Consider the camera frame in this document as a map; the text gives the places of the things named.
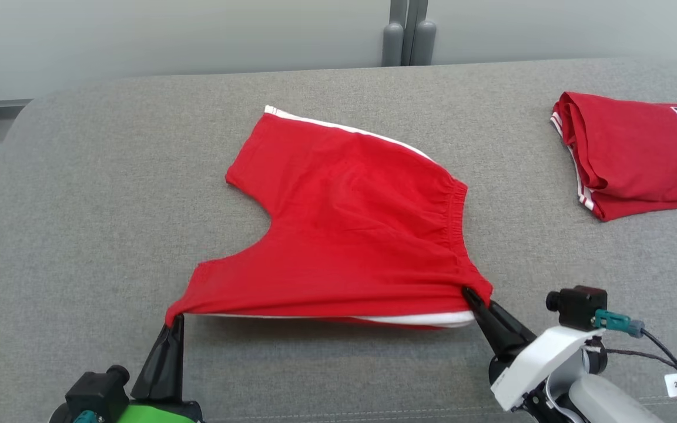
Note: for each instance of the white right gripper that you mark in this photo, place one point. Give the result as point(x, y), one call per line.
point(538, 364)

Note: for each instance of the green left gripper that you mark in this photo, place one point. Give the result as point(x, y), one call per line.
point(159, 413)

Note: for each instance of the red shorts with white sides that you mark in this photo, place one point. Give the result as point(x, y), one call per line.
point(344, 235)

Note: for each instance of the red shirt with white sleeves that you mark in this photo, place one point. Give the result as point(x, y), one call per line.
point(632, 153)

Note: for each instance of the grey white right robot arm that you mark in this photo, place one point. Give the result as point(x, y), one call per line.
point(609, 405)

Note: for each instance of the grey fabric sofa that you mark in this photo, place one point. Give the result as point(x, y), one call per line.
point(80, 235)

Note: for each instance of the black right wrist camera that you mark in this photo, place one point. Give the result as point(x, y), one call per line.
point(579, 308)

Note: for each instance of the grey partition post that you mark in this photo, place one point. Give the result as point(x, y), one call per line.
point(392, 44)

